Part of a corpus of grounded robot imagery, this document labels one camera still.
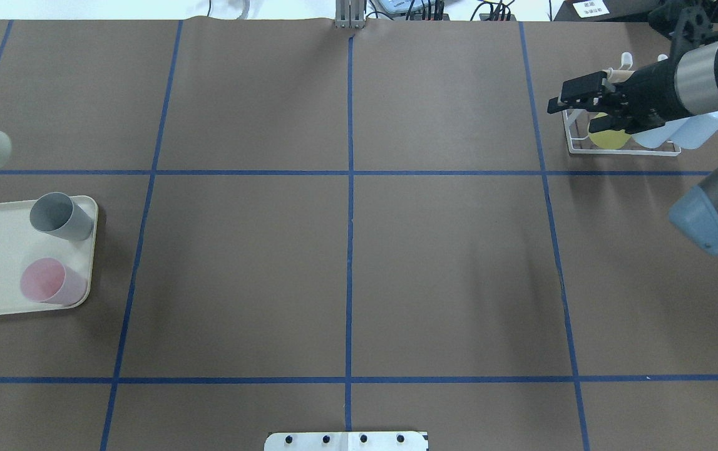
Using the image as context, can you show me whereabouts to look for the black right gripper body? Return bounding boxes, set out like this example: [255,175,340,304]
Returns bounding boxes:
[603,60,694,132]

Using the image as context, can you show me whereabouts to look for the yellow plastic cup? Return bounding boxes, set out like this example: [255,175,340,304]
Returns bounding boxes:
[587,112,632,150]

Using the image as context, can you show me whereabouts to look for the grey plastic cup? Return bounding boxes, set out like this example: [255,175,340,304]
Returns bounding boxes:
[29,192,95,242]

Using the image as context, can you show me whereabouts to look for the light blue plastic cup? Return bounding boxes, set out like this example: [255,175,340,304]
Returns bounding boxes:
[631,119,687,149]

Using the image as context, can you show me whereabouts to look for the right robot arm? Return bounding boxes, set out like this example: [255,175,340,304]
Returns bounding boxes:
[547,26,718,255]

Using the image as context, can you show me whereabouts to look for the pink plastic cup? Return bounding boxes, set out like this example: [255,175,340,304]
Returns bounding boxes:
[20,257,88,306]

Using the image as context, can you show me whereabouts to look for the black box with label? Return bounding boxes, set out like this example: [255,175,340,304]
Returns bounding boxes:
[553,1,665,23]

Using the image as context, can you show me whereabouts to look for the cream plastic tray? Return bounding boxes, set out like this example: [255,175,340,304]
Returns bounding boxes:
[0,200,96,315]

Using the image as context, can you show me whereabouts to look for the white wire cup rack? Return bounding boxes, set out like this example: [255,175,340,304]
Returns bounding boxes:
[562,52,685,157]

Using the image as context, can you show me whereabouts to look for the aluminium frame post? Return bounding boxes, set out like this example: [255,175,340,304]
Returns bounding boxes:
[335,0,368,29]

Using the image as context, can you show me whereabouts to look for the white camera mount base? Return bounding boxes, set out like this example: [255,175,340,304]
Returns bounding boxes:
[264,431,429,450]

